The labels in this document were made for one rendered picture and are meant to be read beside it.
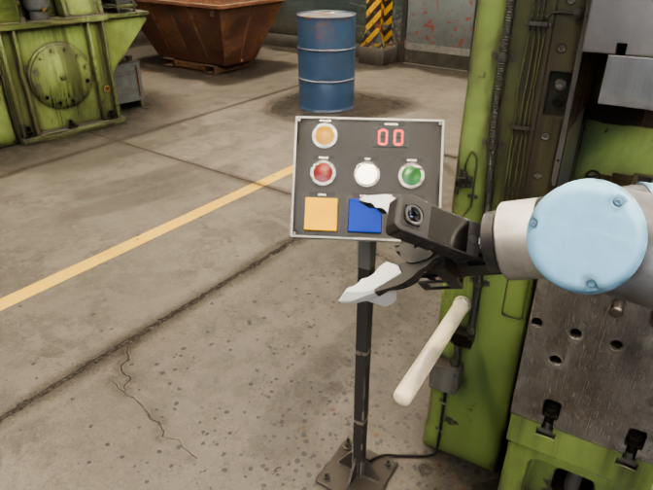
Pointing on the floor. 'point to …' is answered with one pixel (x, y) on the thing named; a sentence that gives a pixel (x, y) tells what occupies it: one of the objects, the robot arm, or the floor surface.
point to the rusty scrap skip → (208, 31)
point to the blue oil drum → (326, 60)
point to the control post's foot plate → (339, 465)
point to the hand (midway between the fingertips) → (345, 246)
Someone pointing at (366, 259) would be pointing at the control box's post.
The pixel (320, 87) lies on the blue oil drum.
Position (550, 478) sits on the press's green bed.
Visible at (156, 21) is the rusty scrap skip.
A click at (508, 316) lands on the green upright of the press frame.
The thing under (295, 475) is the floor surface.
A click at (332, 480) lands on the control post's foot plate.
